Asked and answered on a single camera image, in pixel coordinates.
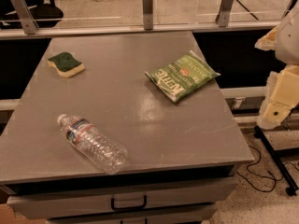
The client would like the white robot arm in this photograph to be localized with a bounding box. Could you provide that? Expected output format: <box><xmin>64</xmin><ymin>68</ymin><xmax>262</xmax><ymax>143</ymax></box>
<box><xmin>255</xmin><ymin>7</ymin><xmax>299</xmax><ymax>130</ymax></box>

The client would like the green jalapeno chip bag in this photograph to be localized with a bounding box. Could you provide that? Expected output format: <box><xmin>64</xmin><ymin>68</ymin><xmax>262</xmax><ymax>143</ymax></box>
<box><xmin>145</xmin><ymin>50</ymin><xmax>220</xmax><ymax>103</ymax></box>

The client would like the clear plastic water bottle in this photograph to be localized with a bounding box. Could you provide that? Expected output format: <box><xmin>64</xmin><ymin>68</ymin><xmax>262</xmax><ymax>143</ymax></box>
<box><xmin>57</xmin><ymin>114</ymin><xmax>128</xmax><ymax>175</ymax></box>

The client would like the green and yellow sponge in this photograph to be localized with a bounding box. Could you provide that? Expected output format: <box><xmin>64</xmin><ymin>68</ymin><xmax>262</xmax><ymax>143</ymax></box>
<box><xmin>48</xmin><ymin>52</ymin><xmax>85</xmax><ymax>78</ymax></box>

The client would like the grey horizontal railing bar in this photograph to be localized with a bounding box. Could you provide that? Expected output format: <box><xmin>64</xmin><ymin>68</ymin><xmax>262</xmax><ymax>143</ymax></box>
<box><xmin>0</xmin><ymin>21</ymin><xmax>280</xmax><ymax>40</ymax></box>

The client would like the grey cabinet drawer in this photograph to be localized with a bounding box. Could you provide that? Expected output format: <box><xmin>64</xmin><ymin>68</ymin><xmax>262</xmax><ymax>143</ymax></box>
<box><xmin>47</xmin><ymin>204</ymin><xmax>216</xmax><ymax>224</ymax></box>
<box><xmin>7</xmin><ymin>176</ymin><xmax>237</xmax><ymax>219</ymax></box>

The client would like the lower grey cabinet drawer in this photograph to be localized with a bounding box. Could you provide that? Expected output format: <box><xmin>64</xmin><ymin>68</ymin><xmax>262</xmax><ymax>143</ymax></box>
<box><xmin>47</xmin><ymin>204</ymin><xmax>216</xmax><ymax>224</ymax></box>

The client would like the black office chair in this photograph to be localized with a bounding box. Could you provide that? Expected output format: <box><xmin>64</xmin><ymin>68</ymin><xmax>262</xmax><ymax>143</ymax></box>
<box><xmin>0</xmin><ymin>0</ymin><xmax>64</xmax><ymax>29</ymax></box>

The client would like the black stand leg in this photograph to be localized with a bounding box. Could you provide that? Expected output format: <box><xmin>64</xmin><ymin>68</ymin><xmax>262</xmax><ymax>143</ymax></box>
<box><xmin>254</xmin><ymin>126</ymin><xmax>299</xmax><ymax>196</ymax></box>

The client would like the black drawer handle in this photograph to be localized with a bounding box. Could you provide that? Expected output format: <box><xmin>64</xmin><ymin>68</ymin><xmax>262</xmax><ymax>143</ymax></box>
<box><xmin>110</xmin><ymin>195</ymin><xmax>148</xmax><ymax>212</ymax></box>

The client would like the middle metal railing bracket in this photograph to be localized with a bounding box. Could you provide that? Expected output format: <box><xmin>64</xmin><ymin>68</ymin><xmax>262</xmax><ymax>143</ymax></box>
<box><xmin>142</xmin><ymin>0</ymin><xmax>153</xmax><ymax>30</ymax></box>

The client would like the metal railing bracket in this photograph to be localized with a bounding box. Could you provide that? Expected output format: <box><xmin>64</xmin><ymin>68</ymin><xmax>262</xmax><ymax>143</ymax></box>
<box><xmin>10</xmin><ymin>0</ymin><xmax>38</xmax><ymax>35</ymax></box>
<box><xmin>216</xmin><ymin>0</ymin><xmax>234</xmax><ymax>27</ymax></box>
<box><xmin>142</xmin><ymin>0</ymin><xmax>153</xmax><ymax>30</ymax></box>

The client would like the right metal railing bracket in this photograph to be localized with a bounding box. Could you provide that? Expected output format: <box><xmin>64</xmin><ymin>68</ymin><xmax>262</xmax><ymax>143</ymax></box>
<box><xmin>216</xmin><ymin>0</ymin><xmax>234</xmax><ymax>27</ymax></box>

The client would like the black floor cable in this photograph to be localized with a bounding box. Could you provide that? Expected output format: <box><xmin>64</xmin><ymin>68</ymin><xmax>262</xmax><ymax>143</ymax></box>
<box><xmin>236</xmin><ymin>145</ymin><xmax>299</xmax><ymax>193</ymax></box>

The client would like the left metal railing bracket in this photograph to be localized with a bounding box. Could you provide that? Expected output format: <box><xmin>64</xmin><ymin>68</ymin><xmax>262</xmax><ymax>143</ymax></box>
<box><xmin>10</xmin><ymin>0</ymin><xmax>38</xmax><ymax>35</ymax></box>

